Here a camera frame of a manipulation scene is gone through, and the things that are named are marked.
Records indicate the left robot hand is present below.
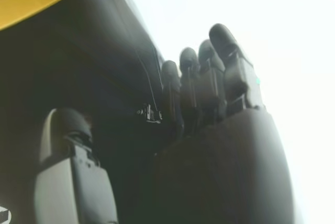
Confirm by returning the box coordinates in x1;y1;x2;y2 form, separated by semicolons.
33;24;302;224

